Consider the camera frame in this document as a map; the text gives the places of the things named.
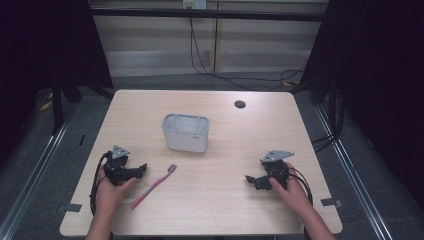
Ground person's right hand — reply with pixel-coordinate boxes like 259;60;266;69
268;162;315;218

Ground grey tape piece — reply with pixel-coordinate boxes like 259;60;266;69
320;197;344;209
55;203;83;215

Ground black floor cable bundle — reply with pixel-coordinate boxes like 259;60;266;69
310;89;346;154

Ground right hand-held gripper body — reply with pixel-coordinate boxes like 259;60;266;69
259;149;296;190

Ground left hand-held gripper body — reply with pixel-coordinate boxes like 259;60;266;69
102;144;132;186

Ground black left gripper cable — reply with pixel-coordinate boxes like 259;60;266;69
88;150;114;216

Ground metal floor rail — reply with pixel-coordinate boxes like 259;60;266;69
0;99;81;240
313;103;396;240

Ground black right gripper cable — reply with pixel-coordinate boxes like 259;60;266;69
287;167;315;206

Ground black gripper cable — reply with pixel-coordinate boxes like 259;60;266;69
88;150;114;216
287;167;315;206

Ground black metal stand leg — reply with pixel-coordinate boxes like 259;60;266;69
50;87;64;136

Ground pink toothbrush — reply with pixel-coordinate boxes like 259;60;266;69
130;163;178;211

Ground black wall cable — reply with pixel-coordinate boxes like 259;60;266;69
188;17;307;92

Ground white wall power outlet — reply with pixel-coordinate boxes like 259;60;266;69
182;0;208;10

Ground person's left hand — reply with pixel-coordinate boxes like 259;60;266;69
95;165;138;218

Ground grey plastic container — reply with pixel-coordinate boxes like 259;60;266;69
161;113;211;154

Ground black horizontal frame bar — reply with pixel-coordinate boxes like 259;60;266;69
89;7;329;23

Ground black curtain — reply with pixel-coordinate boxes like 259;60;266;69
299;0;424;201
0;0;114;161

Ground yellow floor object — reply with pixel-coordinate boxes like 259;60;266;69
37;92;54;113

